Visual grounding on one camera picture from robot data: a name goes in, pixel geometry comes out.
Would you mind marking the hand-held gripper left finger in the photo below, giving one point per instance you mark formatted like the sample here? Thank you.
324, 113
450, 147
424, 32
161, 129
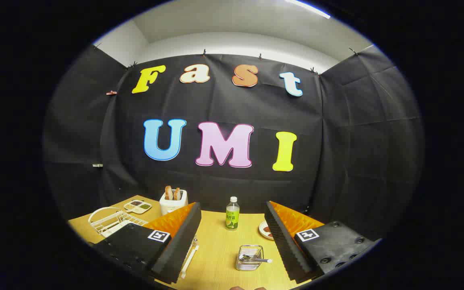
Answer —
179, 245

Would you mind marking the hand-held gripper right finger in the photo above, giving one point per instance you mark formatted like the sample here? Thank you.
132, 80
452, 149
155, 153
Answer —
284, 245

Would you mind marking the silver spoon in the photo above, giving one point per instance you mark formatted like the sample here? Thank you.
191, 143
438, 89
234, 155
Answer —
262, 260

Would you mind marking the white round dish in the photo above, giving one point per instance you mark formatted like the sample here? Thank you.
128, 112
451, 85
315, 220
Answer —
262, 230

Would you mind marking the brown meat piece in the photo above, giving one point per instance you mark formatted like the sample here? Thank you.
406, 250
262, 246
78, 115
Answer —
267, 231

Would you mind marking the white toaster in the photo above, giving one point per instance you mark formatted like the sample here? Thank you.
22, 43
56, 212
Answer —
171, 206

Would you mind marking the toasted bread slice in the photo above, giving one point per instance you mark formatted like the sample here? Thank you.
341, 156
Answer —
177, 194
168, 193

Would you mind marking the white divided seasoning tray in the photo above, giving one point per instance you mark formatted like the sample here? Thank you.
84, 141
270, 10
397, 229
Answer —
137, 206

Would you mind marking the green label drink bottle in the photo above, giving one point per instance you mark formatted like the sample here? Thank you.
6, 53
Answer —
232, 219

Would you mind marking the black backdrop cloth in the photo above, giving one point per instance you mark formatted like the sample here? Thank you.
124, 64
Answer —
216, 104

